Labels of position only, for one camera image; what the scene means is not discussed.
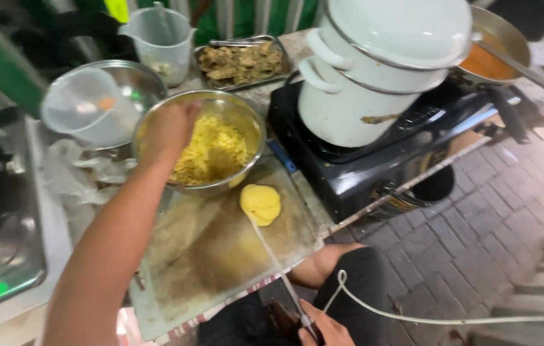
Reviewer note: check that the black bucket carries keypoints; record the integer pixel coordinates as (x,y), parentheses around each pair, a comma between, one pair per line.
(421,192)

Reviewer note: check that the round yellow dough patty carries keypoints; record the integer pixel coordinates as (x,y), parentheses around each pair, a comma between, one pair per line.
(261,204)

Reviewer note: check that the clear worn cutting board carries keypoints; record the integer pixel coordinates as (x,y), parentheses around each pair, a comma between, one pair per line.
(214,254)

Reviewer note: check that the white enamel pot lid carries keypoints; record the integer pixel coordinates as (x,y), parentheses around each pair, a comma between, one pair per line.
(397,29)

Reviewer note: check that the crumpled clear plastic bags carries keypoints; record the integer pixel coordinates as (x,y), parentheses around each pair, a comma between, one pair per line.
(79,178)

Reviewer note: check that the person's left hand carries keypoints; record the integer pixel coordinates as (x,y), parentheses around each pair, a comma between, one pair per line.
(166,134)

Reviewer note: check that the tall clear plastic measuring jug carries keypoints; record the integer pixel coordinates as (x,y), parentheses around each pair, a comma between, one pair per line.
(164,41)

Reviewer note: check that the black tabletop gas stove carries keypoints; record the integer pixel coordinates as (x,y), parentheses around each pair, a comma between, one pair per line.
(358,178)

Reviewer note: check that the metal tray of fried food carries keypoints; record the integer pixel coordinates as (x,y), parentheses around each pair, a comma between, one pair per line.
(241,62)

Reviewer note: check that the person's right fingers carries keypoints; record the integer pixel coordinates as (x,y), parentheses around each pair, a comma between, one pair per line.
(311,312)

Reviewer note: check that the yellow crumbly dough mixture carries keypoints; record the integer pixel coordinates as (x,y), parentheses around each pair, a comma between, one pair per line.
(214,149)

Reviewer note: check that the white enamel steamer pot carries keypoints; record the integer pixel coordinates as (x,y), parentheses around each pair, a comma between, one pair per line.
(349,110)

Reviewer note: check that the person's right hand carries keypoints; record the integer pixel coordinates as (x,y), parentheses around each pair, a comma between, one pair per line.
(329,329)

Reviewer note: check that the person's left fingers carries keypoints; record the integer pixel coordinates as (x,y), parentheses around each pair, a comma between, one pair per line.
(192,111)

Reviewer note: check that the metal tongs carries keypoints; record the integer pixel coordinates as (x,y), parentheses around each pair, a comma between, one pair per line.
(238,42)

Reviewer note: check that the steel pan with orange sauce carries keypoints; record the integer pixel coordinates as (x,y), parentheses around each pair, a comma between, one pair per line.
(493,53)

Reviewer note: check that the steel bowl with yellow mixture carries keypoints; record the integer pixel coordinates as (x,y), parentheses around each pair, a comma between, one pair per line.
(233,110)

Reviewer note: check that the person's leg in black shorts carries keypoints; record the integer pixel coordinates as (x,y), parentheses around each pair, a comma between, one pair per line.
(349,288)

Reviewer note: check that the clear plastic scoop jug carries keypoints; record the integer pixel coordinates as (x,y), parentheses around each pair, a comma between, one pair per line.
(87,108)

